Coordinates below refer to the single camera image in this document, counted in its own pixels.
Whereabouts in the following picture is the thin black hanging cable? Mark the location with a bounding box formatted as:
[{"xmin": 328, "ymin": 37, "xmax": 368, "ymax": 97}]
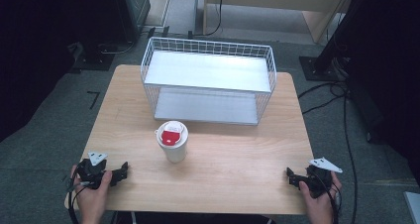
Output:
[{"xmin": 197, "ymin": 0, "xmax": 226, "ymax": 38}]

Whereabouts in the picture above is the person's right hand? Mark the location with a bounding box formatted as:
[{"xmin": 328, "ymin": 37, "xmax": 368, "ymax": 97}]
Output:
[{"xmin": 298, "ymin": 171, "xmax": 343, "ymax": 224}]

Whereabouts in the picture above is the right hand-held gripper cable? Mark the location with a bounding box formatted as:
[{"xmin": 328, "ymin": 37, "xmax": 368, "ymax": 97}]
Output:
[{"xmin": 325, "ymin": 175, "xmax": 343, "ymax": 224}]

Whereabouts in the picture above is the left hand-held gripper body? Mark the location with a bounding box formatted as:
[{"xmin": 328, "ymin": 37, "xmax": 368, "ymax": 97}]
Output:
[{"xmin": 77, "ymin": 151, "xmax": 114, "ymax": 190}]

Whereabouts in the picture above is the white flat object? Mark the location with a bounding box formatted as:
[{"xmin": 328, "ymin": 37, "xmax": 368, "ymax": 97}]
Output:
[{"xmin": 402, "ymin": 190, "xmax": 420, "ymax": 224}]

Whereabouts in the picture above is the dark curtain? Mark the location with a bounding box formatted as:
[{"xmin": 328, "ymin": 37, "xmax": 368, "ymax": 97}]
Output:
[
  {"xmin": 0, "ymin": 0, "xmax": 128, "ymax": 143},
  {"xmin": 343, "ymin": 0, "xmax": 420, "ymax": 185}
]

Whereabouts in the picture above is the white cup with red lid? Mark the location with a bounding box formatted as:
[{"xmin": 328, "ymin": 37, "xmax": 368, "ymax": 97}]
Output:
[{"xmin": 155, "ymin": 120, "xmax": 189, "ymax": 165}]

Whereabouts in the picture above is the hand-held gripper cable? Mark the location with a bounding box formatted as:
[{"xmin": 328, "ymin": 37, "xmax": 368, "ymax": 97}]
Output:
[
  {"xmin": 66, "ymin": 174, "xmax": 88, "ymax": 224},
  {"xmin": 325, "ymin": 175, "xmax": 343, "ymax": 224}
]

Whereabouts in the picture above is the left hand-held gripper cable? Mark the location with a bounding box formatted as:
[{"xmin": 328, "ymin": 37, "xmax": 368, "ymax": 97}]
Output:
[{"xmin": 66, "ymin": 174, "xmax": 88, "ymax": 224}]

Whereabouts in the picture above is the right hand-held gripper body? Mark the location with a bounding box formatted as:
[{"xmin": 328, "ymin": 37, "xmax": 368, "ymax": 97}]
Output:
[{"xmin": 304, "ymin": 157, "xmax": 344, "ymax": 199}]

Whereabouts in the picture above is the long black floor cable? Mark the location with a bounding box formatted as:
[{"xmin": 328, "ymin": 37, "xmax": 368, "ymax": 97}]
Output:
[{"xmin": 342, "ymin": 84, "xmax": 360, "ymax": 224}]

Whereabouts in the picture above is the person's dark clothing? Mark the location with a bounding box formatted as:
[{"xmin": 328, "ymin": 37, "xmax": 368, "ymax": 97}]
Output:
[{"xmin": 110, "ymin": 211, "xmax": 276, "ymax": 224}]

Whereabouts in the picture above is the black stand base plate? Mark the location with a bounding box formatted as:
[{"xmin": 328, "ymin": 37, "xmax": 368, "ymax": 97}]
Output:
[
  {"xmin": 298, "ymin": 55, "xmax": 350, "ymax": 83},
  {"xmin": 68, "ymin": 43, "xmax": 116, "ymax": 73}
]

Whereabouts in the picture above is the black stand pole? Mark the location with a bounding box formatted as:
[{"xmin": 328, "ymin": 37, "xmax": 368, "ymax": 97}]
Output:
[{"xmin": 312, "ymin": 0, "xmax": 375, "ymax": 73}]

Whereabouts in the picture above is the dark cabinet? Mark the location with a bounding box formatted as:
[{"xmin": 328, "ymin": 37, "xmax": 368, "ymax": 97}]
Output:
[{"xmin": 113, "ymin": 0, "xmax": 152, "ymax": 44}]

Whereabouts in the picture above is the person's left hand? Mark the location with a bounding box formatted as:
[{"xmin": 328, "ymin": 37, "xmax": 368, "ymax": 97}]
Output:
[{"xmin": 70, "ymin": 165, "xmax": 114, "ymax": 224}]

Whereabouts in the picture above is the white wire shelf rack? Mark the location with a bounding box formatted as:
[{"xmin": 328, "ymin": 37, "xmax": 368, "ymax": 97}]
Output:
[{"xmin": 140, "ymin": 36, "xmax": 278, "ymax": 127}]

